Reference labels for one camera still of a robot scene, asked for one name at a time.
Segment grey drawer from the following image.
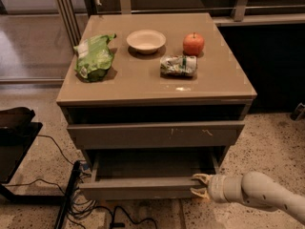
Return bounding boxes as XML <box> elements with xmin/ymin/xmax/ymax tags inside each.
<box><xmin>68</xmin><ymin>121</ymin><xmax>244</xmax><ymax>150</ymax></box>
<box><xmin>80</xmin><ymin>149</ymin><xmax>219</xmax><ymax>200</ymax></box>

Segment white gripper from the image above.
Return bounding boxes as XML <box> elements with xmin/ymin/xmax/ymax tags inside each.
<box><xmin>191</xmin><ymin>174</ymin><xmax>244</xmax><ymax>203</ymax></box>

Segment black power strip bar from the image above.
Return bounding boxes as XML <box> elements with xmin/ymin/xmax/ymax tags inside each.
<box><xmin>53</xmin><ymin>161</ymin><xmax>80</xmax><ymax>229</ymax></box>

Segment grey top drawer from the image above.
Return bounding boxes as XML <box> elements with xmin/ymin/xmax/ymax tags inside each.
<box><xmin>68</xmin><ymin>121</ymin><xmax>244</xmax><ymax>150</ymax></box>

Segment red apple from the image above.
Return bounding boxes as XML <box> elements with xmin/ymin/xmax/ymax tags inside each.
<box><xmin>183</xmin><ymin>32</ymin><xmax>205</xmax><ymax>56</ymax></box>

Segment white paper bowl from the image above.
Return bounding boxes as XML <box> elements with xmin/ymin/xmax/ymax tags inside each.
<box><xmin>127</xmin><ymin>30</ymin><xmax>166</xmax><ymax>54</ymax></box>

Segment metal railing frame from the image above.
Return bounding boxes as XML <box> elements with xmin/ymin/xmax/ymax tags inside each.
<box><xmin>55</xmin><ymin>0</ymin><xmax>305</xmax><ymax>44</ymax></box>

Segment black stand base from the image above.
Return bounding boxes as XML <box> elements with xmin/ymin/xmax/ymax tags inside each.
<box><xmin>0</xmin><ymin>107</ymin><xmax>63</xmax><ymax>205</ymax></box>

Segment dark object at right edge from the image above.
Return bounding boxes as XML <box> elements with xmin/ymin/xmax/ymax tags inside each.
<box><xmin>290</xmin><ymin>103</ymin><xmax>305</xmax><ymax>121</ymax></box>

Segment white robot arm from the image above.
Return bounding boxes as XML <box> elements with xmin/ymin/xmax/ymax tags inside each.
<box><xmin>191</xmin><ymin>172</ymin><xmax>305</xmax><ymax>224</ymax></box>

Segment grey drawer cabinet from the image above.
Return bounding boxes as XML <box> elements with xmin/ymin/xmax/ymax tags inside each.
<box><xmin>55</xmin><ymin>12</ymin><xmax>257</xmax><ymax>164</ymax></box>

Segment black cable bundle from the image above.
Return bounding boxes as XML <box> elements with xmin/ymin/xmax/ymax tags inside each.
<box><xmin>3</xmin><ymin>134</ymin><xmax>159</xmax><ymax>229</ymax></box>

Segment green chip bag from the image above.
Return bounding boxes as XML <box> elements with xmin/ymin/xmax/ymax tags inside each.
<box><xmin>73</xmin><ymin>33</ymin><xmax>116</xmax><ymax>82</ymax></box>

